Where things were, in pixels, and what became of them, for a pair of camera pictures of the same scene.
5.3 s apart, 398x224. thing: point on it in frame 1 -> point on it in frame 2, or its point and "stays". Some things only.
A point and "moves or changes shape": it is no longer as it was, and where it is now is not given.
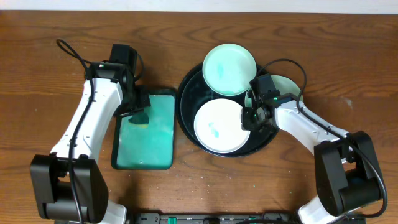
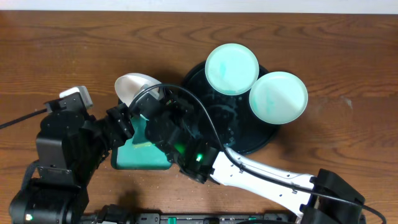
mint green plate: [228, 68] stays
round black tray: [193, 92] stays
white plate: [217, 126] moves or changes shape
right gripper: [246, 123] -> [175, 102]
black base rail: [214, 218] stays
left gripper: [138, 104] -> [119, 125]
